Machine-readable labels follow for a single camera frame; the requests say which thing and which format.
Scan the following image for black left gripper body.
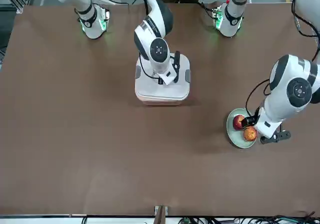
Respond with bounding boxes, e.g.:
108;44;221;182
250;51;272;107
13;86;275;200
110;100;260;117
241;115;259;130

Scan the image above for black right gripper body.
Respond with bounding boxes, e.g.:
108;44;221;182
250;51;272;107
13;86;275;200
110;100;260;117
170;50;182;84

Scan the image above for yellow red apple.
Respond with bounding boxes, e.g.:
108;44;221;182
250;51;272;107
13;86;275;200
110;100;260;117
243;126;258;142

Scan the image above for dark red apple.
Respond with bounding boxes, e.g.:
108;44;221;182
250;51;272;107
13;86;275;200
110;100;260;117
232;114;247;131

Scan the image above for white box lid grey latches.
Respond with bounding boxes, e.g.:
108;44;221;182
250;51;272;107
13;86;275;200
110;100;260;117
134;53;192;103

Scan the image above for green plate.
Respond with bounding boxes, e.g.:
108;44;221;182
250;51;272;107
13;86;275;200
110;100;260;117
226;107;259;149

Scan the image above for pale pink plastic box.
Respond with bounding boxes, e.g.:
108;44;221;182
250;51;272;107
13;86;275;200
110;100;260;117
135;93;190;107

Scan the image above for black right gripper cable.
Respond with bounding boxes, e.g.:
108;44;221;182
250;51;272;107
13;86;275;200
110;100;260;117
138;55;161;82

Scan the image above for black left arm base cable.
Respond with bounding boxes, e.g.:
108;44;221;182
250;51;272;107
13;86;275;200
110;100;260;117
198;1;218;17

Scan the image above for black cable tangle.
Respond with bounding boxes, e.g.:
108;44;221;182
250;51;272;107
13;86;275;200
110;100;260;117
179;210;320;224

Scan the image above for aluminium frame post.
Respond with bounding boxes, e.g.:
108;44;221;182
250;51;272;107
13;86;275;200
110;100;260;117
153;204;169;224

